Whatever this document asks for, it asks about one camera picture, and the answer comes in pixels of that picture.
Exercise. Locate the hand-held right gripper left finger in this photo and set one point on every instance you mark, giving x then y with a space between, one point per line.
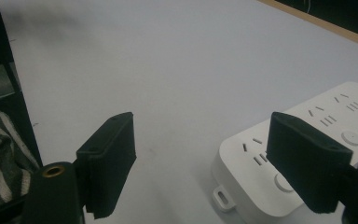
107 161

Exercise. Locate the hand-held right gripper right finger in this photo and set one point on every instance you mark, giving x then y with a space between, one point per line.
307 161

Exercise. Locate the white power strip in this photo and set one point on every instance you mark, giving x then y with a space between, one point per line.
295 146

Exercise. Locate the striped dark cloth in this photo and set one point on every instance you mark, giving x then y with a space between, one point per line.
0 161

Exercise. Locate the dark metal stand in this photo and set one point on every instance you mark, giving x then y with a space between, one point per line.
3 77

